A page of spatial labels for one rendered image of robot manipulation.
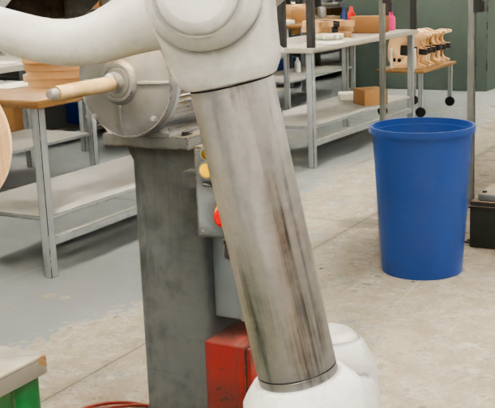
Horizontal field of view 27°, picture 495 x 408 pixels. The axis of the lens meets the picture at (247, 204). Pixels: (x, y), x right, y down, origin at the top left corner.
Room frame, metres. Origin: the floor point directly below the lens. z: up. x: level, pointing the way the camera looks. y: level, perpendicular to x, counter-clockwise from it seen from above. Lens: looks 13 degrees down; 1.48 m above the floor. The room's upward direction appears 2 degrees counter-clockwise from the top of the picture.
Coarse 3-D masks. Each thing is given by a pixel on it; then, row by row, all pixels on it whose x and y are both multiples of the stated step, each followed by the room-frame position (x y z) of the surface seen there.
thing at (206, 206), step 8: (200, 144) 2.14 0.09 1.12; (200, 160) 2.11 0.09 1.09; (200, 176) 2.11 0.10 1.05; (200, 184) 2.11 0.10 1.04; (208, 184) 2.10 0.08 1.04; (200, 192) 2.11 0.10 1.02; (208, 192) 2.10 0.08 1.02; (200, 200) 2.11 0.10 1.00; (208, 200) 2.10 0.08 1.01; (200, 208) 2.11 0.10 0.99; (208, 208) 2.10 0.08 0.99; (216, 208) 2.09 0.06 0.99; (200, 216) 2.12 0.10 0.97; (208, 216) 2.10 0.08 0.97; (200, 224) 2.12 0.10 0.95; (208, 224) 2.11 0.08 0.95; (216, 224) 2.09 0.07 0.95; (200, 232) 2.12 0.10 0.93; (208, 232) 2.11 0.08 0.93; (216, 232) 2.10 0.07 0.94; (224, 240) 2.13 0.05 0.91; (224, 248) 2.13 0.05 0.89; (224, 256) 2.14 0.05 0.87
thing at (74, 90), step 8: (88, 80) 2.13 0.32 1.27; (96, 80) 2.15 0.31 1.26; (104, 80) 2.17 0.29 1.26; (112, 80) 2.19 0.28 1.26; (64, 88) 2.05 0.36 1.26; (72, 88) 2.07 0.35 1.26; (80, 88) 2.09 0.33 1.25; (88, 88) 2.11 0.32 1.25; (96, 88) 2.14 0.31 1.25; (104, 88) 2.16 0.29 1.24; (112, 88) 2.19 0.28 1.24; (64, 96) 2.05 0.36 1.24; (72, 96) 2.07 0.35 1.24; (80, 96) 2.10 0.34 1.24
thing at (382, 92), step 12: (384, 0) 8.03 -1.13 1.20; (384, 12) 8.07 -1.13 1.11; (384, 24) 8.07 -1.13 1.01; (384, 36) 8.07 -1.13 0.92; (384, 48) 8.07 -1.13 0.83; (384, 60) 8.06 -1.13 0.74; (384, 72) 8.06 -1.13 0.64; (384, 84) 8.06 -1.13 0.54; (384, 96) 8.06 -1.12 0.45; (384, 108) 8.06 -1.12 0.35
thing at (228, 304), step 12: (216, 240) 2.34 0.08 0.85; (216, 252) 2.34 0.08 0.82; (216, 264) 2.34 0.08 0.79; (228, 264) 2.32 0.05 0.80; (216, 276) 2.34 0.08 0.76; (228, 276) 2.32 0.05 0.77; (216, 288) 2.34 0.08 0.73; (228, 288) 2.32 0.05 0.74; (216, 300) 2.34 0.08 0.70; (228, 300) 2.32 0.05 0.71; (216, 312) 2.34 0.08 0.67; (228, 312) 2.32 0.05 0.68; (240, 312) 2.31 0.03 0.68
